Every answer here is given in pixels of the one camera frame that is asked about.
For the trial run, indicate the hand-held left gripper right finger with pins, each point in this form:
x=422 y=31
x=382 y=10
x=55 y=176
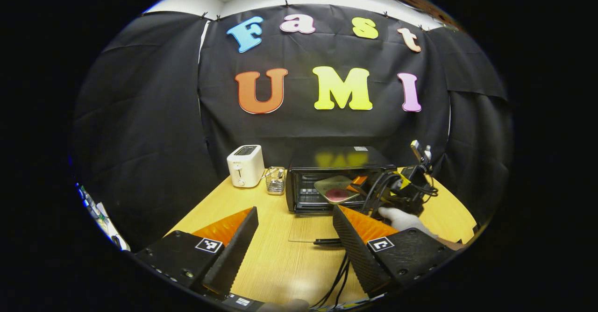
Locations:
x=357 y=251

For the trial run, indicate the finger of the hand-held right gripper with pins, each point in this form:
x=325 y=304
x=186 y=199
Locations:
x=359 y=180

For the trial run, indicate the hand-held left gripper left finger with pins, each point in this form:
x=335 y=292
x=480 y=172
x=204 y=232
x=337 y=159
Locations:
x=231 y=256

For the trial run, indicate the white square plate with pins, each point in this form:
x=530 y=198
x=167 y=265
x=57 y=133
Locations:
x=334 y=183

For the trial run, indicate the pink ham slice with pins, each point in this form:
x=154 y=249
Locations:
x=337 y=194

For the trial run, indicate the black electric oven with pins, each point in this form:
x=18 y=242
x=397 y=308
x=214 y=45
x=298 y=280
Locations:
x=336 y=158

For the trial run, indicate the white toaster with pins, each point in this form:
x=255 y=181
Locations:
x=245 y=167

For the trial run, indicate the white and blue papers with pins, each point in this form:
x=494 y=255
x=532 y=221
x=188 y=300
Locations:
x=100 y=214

